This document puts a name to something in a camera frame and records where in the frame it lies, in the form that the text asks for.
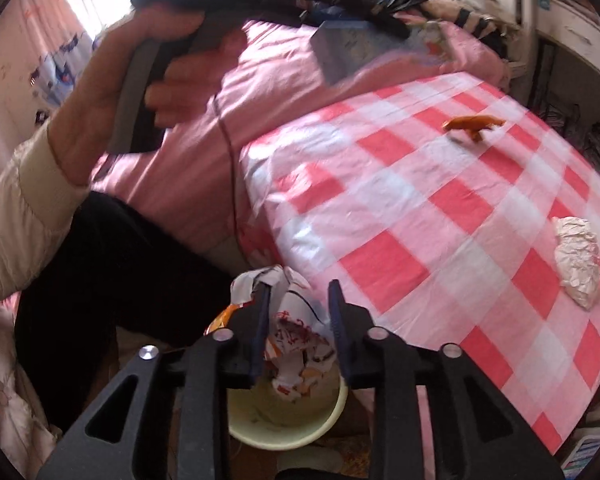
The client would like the blue green milk carton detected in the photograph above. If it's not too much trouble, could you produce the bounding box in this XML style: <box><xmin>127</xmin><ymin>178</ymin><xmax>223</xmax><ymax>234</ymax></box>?
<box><xmin>310</xmin><ymin>19</ymin><xmax>456</xmax><ymax>87</ymax></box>

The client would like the orange snack wrapper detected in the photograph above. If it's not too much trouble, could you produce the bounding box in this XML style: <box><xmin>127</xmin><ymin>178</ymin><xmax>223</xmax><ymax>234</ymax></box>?
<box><xmin>442</xmin><ymin>115</ymin><xmax>507</xmax><ymax>145</ymax></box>

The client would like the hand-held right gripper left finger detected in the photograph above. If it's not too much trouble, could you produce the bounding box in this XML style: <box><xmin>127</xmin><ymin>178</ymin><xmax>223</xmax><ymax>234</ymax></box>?
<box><xmin>35</xmin><ymin>282</ymin><xmax>273</xmax><ymax>480</ymax></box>

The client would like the beige striped cloth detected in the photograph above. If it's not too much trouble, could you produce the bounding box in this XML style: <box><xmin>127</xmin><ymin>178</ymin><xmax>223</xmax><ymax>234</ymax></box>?
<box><xmin>420</xmin><ymin>0</ymin><xmax>511</xmax><ymax>56</ymax></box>

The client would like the pink curtain with blue print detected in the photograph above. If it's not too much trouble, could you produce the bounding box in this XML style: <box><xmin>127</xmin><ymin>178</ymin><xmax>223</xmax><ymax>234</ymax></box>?
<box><xmin>0</xmin><ymin>0</ymin><xmax>111</xmax><ymax>126</ymax></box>

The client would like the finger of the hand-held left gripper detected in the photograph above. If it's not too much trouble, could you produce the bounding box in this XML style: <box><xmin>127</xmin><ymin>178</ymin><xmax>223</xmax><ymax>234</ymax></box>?
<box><xmin>350</xmin><ymin>0</ymin><xmax>412</xmax><ymax>40</ymax></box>

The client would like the printed white plastic bag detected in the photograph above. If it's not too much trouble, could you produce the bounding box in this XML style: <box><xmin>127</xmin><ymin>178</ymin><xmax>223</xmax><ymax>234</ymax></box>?
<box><xmin>202</xmin><ymin>265</ymin><xmax>338</xmax><ymax>401</ymax></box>

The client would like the person's left forearm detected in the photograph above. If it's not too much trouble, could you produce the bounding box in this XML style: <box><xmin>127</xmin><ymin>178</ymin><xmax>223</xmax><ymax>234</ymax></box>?
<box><xmin>0</xmin><ymin>120</ymin><xmax>93</xmax><ymax>303</ymax></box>

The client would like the black cable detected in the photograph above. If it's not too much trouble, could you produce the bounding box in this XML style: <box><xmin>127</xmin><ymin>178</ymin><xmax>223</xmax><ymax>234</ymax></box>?
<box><xmin>214</xmin><ymin>92</ymin><xmax>242</xmax><ymax>241</ymax></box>

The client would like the pink blanket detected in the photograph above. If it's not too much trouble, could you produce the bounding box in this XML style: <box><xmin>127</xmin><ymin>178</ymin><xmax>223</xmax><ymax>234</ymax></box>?
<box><xmin>90</xmin><ymin>19</ymin><xmax>511</xmax><ymax>271</ymax></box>

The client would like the red print paper wrapper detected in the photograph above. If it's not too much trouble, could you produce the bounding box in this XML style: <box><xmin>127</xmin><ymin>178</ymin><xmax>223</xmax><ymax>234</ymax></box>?
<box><xmin>551</xmin><ymin>216</ymin><xmax>600</xmax><ymax>311</ymax></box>

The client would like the person's leg in black trousers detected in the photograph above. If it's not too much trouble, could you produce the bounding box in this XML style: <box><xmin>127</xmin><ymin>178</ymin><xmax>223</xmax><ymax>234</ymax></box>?
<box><xmin>14</xmin><ymin>191</ymin><xmax>261</xmax><ymax>433</ymax></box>

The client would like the cream quilted jacket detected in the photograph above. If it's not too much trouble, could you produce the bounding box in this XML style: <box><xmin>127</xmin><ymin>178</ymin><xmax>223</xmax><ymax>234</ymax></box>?
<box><xmin>0</xmin><ymin>290</ymin><xmax>63</xmax><ymax>466</ymax></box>

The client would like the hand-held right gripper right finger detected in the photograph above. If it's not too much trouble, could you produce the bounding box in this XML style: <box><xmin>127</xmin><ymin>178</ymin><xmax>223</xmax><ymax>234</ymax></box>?
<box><xmin>327</xmin><ymin>279</ymin><xmax>566</xmax><ymax>480</ymax></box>

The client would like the person's left hand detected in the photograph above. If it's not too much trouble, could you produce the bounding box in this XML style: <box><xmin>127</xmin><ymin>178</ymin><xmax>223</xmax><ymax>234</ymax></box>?
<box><xmin>47</xmin><ymin>2</ymin><xmax>247</xmax><ymax>188</ymax></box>

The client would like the yellow plastic bin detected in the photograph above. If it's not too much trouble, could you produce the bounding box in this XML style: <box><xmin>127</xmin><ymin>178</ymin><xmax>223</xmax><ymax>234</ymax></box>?
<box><xmin>226</xmin><ymin>370</ymin><xmax>349</xmax><ymax>451</ymax></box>

